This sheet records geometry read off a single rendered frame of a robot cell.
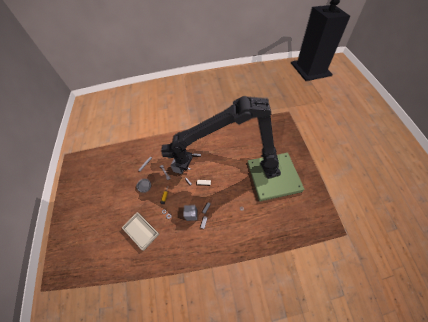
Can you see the white cylinder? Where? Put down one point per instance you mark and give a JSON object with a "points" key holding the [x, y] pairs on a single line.
{"points": [[204, 182]]}

